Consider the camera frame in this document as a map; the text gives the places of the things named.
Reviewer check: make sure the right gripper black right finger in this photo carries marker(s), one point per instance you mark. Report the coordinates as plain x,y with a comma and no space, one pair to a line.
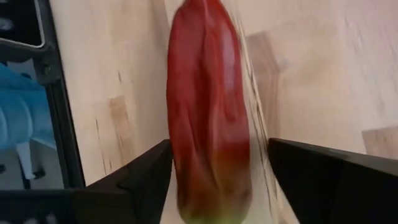
326,193

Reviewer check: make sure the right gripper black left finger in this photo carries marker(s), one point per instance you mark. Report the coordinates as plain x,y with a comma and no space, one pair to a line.
146,186

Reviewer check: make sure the long dark red pepper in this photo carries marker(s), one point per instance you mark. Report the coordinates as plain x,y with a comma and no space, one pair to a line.
208,109

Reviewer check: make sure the blue plastic object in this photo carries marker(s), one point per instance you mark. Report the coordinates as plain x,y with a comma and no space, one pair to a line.
21,109

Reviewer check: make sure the black aluminium table frame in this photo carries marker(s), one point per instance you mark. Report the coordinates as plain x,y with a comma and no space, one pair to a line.
66,140

